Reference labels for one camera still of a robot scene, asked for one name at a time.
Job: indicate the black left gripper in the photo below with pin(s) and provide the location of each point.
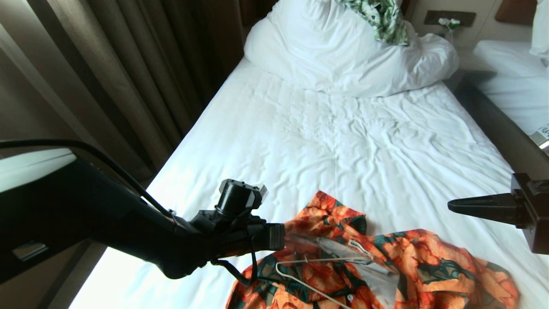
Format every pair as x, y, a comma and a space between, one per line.
261, 236

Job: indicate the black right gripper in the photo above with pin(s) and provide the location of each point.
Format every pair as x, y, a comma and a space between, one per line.
538, 214

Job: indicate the orange floral short-sleeve shirt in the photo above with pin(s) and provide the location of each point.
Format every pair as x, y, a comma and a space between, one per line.
429, 266

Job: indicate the white neighbouring bed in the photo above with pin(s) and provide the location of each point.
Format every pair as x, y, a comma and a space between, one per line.
514, 86

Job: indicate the white plug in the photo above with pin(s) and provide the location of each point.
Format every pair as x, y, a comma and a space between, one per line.
449, 22

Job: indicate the brown padded headboard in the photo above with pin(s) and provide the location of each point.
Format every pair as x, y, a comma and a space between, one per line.
517, 10

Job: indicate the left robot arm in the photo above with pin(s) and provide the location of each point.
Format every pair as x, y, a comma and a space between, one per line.
107, 223

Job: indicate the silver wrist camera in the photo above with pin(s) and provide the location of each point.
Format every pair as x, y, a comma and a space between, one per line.
542, 137
260, 193

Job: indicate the green leaf-print cloth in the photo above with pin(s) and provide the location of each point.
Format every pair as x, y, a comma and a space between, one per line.
381, 17

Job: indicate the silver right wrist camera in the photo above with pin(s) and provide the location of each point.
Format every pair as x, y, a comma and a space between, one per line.
542, 137

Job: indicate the brown curtain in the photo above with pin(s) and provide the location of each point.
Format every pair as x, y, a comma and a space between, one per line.
107, 64

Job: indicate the large white pillow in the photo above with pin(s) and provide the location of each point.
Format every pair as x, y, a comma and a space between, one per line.
321, 51

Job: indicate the dark wall switch panel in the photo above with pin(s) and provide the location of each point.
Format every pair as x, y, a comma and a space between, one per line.
467, 17

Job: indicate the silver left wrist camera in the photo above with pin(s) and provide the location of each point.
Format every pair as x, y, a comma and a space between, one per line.
260, 193

